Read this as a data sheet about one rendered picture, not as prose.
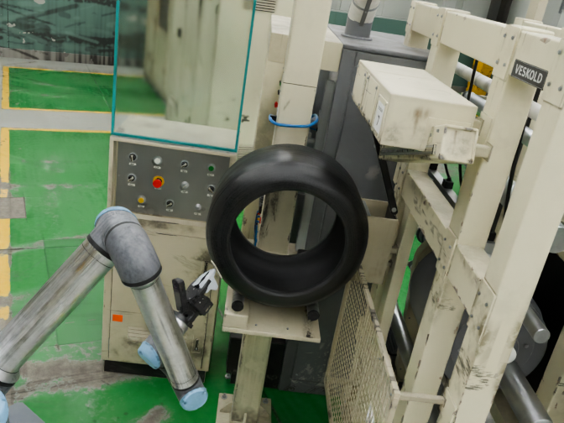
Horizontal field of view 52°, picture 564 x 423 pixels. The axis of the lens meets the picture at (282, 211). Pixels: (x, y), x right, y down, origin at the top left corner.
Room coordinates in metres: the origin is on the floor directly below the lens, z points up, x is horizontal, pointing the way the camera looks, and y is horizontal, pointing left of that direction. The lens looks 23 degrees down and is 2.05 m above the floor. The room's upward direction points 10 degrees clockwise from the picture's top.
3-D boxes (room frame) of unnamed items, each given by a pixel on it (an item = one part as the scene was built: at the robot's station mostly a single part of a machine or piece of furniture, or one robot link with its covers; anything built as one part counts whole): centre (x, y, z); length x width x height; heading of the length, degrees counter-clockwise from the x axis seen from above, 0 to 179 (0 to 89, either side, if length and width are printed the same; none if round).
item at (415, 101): (1.88, -0.33, 1.71); 0.61 x 0.25 x 0.15; 5
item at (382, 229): (2.23, -0.38, 1.05); 0.20 x 0.15 x 0.30; 5
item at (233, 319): (1.97, 0.12, 0.84); 0.36 x 0.09 x 0.06; 5
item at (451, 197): (2.23, -0.64, 1.30); 0.83 x 0.13 x 0.08; 5
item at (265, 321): (1.98, -0.02, 0.80); 0.37 x 0.36 x 0.02; 95
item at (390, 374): (1.78, -0.37, 0.65); 0.90 x 0.02 x 0.70; 5
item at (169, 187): (2.59, 0.53, 0.63); 0.56 x 0.41 x 1.27; 95
